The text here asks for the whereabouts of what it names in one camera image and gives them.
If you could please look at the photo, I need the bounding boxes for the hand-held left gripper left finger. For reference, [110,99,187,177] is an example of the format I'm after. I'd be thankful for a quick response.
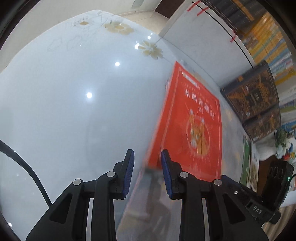
[25,149,135,241]

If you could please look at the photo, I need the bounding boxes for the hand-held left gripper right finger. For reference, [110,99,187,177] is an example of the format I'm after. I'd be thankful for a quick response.
[161,149,270,241]

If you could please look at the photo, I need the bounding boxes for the light green book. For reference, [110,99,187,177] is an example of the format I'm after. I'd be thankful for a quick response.
[246,145,260,193]

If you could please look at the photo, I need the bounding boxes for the red book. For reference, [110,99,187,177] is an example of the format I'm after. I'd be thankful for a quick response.
[148,61,223,183]

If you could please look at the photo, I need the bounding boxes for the row of yellow orange books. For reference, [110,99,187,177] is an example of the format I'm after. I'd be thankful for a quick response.
[240,11,296,93]

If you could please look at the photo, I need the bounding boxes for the blue and white artificial flowers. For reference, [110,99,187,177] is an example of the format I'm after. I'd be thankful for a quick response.
[275,124,296,160]

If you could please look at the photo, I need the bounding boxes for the dark brown door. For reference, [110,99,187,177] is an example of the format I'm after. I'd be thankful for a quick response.
[155,0,192,22]

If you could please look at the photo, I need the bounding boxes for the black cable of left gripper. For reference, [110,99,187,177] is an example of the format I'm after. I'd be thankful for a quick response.
[0,140,52,207]

